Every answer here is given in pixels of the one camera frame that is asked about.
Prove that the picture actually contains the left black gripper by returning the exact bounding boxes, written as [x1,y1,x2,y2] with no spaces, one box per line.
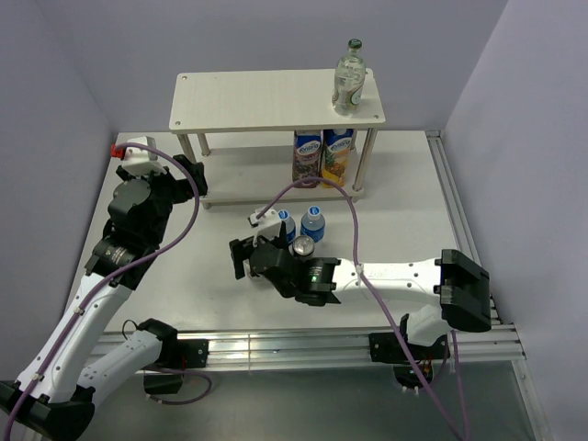
[118,153,206,245]

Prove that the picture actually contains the blue-label water bottle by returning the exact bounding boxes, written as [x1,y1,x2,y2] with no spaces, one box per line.
[300,206,326,243]
[278,209,297,244]

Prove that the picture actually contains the black yellow can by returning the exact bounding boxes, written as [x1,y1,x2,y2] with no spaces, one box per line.
[291,235,315,259]

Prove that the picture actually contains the clear glass bottle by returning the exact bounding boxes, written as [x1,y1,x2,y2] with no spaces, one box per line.
[244,262,263,282]
[332,39,367,116]

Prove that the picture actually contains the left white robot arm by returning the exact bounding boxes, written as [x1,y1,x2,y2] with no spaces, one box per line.
[1,154,208,440]

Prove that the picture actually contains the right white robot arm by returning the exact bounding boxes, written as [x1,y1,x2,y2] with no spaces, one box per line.
[229,237,492,358]

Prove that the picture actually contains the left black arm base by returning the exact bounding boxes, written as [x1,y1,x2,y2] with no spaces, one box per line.
[142,339,212,405]

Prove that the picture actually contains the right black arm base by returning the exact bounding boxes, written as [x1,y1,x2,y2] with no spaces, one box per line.
[368,333,450,392]

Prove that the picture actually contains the white two-tier shelf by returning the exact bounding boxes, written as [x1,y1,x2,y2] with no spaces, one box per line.
[169,69,386,209]

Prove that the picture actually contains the purple grape juice carton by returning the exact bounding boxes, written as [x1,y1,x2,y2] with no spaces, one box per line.
[292,130,322,182]

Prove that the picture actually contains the yellow pineapple juice carton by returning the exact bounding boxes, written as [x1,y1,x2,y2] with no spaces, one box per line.
[320,129,355,187]

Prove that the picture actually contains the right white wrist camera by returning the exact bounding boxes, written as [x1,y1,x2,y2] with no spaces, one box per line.
[248,209,282,242]

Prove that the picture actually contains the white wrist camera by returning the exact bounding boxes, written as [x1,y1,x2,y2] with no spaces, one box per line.
[248,209,282,242]
[110,144,164,177]

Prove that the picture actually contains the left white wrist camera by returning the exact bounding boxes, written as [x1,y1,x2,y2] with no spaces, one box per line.
[110,144,164,177]

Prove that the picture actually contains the aluminium front rail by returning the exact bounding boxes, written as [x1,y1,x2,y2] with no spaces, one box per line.
[89,322,527,374]

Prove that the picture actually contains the aluminium rail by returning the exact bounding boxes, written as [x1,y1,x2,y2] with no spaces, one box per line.
[424,129,484,277]
[89,322,527,374]

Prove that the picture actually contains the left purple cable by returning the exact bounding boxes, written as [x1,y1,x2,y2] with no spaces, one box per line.
[2,142,213,431]

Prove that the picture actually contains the aluminium right rail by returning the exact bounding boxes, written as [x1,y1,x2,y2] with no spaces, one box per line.
[424,129,484,277]

